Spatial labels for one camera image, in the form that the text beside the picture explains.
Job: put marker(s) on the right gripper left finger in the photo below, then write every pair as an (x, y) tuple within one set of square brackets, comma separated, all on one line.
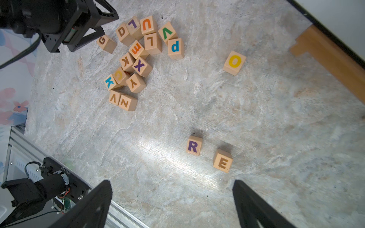
[(91, 211)]

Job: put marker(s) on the brown N letter block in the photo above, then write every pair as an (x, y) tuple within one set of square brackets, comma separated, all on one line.
[(128, 103)]

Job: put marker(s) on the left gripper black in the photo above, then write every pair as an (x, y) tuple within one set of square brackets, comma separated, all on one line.
[(74, 19)]

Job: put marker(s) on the orange E letter block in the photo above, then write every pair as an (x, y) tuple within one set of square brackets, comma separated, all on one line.
[(137, 50)]

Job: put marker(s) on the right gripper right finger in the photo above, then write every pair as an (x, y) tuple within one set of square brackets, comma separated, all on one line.
[(253, 211)]

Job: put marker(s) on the yellow C letter block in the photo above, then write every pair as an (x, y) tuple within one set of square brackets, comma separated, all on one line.
[(121, 76)]

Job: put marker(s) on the brown K letter block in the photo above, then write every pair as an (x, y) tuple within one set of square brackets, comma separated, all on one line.
[(126, 62)]

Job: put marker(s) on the brown G letter block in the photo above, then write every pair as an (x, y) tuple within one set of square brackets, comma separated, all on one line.
[(107, 44)]

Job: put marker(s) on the wooden easel stand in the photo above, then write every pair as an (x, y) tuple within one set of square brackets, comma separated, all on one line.
[(332, 58)]

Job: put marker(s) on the teal P letter block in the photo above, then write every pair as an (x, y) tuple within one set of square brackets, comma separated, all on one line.
[(176, 48)]

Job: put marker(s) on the purple R letter block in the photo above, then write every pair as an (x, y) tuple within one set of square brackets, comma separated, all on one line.
[(194, 145)]

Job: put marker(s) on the teal K letter block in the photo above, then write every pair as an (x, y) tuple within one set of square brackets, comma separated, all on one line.
[(111, 83)]

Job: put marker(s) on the green V letter block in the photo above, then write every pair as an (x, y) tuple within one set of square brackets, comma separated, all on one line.
[(167, 32)]

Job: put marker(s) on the brown L letter block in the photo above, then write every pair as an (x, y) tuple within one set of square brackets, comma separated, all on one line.
[(153, 44)]

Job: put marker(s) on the brown Y letter block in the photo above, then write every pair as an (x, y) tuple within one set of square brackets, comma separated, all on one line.
[(136, 83)]

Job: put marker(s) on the brown E letter block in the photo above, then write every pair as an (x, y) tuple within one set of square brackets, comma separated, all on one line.
[(222, 160)]

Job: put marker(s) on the yellow O letter block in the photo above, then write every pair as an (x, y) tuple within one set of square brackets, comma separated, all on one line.
[(234, 63)]

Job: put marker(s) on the purple X letter block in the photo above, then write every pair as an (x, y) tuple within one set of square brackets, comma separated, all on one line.
[(142, 68)]

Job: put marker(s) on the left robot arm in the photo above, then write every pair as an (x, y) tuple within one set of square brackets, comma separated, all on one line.
[(28, 17)]

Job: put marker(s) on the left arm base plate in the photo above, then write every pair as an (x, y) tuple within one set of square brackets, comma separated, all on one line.
[(58, 180)]

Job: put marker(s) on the purple L letter block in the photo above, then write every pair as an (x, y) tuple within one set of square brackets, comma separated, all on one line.
[(134, 28)]

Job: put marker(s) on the orange U letter block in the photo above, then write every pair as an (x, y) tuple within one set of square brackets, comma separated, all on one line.
[(148, 25)]

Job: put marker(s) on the brown V letter block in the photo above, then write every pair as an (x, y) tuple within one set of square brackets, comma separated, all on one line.
[(114, 97)]

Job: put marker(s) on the brown D letter block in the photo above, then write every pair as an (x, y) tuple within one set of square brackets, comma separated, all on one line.
[(124, 35)]

